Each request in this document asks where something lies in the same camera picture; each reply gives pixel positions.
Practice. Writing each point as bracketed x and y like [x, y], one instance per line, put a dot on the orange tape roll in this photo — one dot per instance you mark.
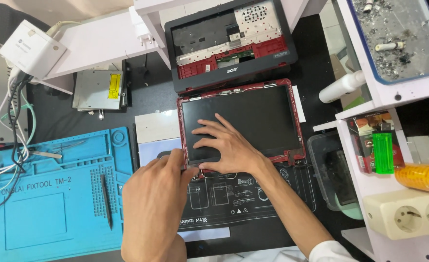
[421, 178]

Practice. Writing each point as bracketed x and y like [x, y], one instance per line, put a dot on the cigarette butt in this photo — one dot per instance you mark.
[389, 46]
[368, 5]

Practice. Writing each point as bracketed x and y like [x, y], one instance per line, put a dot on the white plastic strip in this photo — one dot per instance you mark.
[299, 105]

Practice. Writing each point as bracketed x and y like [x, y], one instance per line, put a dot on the white sleeve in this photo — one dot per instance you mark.
[330, 253]

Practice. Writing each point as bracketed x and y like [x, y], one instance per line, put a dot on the blue silicone repair mat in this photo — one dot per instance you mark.
[54, 203]

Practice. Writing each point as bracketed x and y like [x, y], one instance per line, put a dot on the black laptop screen panel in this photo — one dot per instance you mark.
[258, 116]

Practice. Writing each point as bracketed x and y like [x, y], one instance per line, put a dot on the white plug adapter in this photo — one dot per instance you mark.
[141, 25]

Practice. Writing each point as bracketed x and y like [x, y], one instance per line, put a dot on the green lighter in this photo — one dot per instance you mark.
[383, 153]

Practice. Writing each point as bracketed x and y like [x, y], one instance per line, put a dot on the white shelf rack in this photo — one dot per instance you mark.
[381, 225]

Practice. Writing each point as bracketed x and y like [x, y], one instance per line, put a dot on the cream power strip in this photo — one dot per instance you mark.
[403, 214]

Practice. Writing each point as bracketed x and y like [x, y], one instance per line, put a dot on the white plastic bottle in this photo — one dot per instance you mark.
[340, 87]

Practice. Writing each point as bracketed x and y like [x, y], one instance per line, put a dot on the red cigarette pack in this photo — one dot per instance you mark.
[361, 142]

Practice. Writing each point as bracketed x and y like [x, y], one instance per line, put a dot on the white desk riser shelf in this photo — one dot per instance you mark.
[98, 40]

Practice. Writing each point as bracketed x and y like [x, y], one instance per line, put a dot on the light blue pad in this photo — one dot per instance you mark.
[152, 151]

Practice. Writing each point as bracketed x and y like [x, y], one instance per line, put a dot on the black spudger tool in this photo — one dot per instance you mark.
[106, 203]

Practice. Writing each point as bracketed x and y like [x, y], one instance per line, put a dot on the person's left hand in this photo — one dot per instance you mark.
[152, 211]

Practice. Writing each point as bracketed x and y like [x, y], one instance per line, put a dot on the ash tray with blue rim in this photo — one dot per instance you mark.
[400, 32]

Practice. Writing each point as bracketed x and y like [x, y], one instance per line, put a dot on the black printed repair mat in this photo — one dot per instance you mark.
[221, 203]

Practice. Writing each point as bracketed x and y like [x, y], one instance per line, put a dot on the person's right hand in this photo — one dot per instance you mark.
[236, 153]

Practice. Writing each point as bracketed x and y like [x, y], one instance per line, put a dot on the red laptop lid cover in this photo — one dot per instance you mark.
[297, 156]

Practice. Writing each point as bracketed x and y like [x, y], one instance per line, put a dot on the metal tweezers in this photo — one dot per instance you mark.
[47, 154]

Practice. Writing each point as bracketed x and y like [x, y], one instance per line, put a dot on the white tile plate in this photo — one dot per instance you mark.
[156, 125]

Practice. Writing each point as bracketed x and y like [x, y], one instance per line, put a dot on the black and red laptop base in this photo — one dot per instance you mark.
[232, 69]

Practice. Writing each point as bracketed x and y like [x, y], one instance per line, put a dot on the silver optical drive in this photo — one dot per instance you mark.
[94, 87]

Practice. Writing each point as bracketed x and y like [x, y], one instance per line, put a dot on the white charger box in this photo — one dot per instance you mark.
[32, 49]

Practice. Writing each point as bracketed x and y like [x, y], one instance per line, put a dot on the clear plastic container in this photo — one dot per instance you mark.
[327, 174]

